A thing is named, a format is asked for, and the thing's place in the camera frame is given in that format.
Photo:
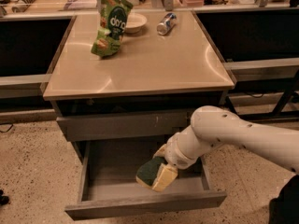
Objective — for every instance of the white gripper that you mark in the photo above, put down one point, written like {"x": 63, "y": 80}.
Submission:
{"x": 175, "y": 155}

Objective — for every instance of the green and yellow sponge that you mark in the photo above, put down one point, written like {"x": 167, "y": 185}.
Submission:
{"x": 148, "y": 172}

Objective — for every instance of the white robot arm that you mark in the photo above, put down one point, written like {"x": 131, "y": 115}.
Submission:
{"x": 212, "y": 127}

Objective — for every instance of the open middle drawer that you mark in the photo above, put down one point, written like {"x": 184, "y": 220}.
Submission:
{"x": 108, "y": 188}

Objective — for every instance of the grey drawer cabinet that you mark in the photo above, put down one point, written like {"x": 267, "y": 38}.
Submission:
{"x": 150, "y": 72}

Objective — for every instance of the top grey drawer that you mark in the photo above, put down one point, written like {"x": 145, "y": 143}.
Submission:
{"x": 124, "y": 125}

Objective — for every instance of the silver blue soda can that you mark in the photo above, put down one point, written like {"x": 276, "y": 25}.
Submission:
{"x": 167, "y": 23}

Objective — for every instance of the green snack bag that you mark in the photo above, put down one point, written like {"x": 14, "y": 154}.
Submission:
{"x": 113, "y": 19}

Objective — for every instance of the black object on floor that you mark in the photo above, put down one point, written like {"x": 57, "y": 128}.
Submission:
{"x": 3, "y": 198}

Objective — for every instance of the black table leg frame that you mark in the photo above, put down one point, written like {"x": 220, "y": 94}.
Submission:
{"x": 265, "y": 100}

